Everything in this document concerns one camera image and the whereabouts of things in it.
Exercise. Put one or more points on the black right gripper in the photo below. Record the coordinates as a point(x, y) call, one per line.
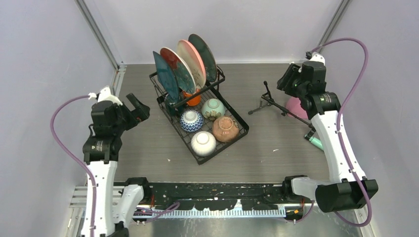
point(284, 83)

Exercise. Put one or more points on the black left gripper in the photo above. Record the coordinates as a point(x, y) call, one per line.
point(142, 111)

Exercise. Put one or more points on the teal square plate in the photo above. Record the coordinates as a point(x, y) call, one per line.
point(167, 78)

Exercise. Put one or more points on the red patterned bowl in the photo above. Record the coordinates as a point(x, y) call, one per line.
point(191, 121)

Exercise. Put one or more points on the red round plate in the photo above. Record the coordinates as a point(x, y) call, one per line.
point(181, 70)

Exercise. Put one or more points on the orange mug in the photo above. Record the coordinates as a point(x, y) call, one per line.
point(193, 99)

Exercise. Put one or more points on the white blue-rimmed bowl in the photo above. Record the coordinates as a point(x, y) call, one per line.
point(203, 143)

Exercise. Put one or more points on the light green bowl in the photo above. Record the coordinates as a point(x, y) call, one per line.
point(213, 109)

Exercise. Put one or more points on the pink round plate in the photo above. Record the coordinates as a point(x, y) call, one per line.
point(187, 51)

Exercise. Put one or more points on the brown striped bowl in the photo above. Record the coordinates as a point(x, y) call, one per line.
point(225, 129)

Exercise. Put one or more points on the dark blue-green round plate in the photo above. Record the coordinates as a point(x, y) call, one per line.
point(206, 56)

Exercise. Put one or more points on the dark green mug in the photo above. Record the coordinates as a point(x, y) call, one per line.
point(170, 106)

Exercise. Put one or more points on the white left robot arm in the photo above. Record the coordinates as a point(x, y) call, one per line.
point(110, 119)

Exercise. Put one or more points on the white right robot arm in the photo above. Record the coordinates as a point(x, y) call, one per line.
point(348, 187)

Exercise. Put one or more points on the pink wedge object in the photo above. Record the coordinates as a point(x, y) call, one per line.
point(294, 106)

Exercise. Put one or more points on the black mini tripod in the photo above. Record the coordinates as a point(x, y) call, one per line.
point(267, 100)

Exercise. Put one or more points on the mint green microphone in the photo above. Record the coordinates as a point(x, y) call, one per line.
point(313, 140)

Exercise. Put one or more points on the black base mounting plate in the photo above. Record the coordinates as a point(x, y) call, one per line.
point(215, 196)

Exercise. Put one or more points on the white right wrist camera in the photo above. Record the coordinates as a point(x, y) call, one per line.
point(315, 56)

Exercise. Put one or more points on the black wire dish rack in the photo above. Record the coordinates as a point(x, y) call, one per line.
point(207, 128)

